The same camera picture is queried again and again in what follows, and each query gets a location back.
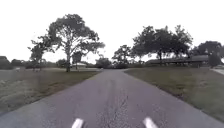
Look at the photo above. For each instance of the medium tree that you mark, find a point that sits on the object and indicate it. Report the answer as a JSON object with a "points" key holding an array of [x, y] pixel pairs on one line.
{"points": [[121, 53]]}

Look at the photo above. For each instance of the grey asphalt path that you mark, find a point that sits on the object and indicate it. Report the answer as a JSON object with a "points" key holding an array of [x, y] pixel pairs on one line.
{"points": [[110, 96]]}

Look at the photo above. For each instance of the small pale building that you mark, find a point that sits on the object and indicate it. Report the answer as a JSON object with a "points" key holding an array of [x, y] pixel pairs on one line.
{"points": [[79, 65]]}

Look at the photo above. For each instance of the small slender tree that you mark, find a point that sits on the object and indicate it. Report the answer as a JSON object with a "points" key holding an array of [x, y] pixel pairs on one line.
{"points": [[76, 56]]}

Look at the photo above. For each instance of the large spreading tree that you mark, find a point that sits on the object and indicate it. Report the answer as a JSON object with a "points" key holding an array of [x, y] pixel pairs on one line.
{"points": [[68, 40]]}

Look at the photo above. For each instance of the large dark tree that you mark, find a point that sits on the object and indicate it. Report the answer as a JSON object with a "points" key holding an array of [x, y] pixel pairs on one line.
{"points": [[160, 41]]}

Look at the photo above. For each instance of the long low building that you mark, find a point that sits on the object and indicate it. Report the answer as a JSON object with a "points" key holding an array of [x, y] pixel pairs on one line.
{"points": [[180, 61]]}

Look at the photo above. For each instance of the robot's own part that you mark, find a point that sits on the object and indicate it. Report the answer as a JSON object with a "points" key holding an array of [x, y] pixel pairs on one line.
{"points": [[77, 123], [150, 122]]}

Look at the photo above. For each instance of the grass field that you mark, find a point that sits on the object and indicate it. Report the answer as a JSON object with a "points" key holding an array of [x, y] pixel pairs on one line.
{"points": [[33, 83], [186, 83]]}

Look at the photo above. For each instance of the row of distant bushes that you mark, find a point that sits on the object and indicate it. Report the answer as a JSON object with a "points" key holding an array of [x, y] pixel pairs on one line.
{"points": [[20, 63]]}

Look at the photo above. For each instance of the pale path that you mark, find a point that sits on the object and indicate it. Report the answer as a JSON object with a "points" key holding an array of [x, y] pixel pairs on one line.
{"points": [[219, 71]]}

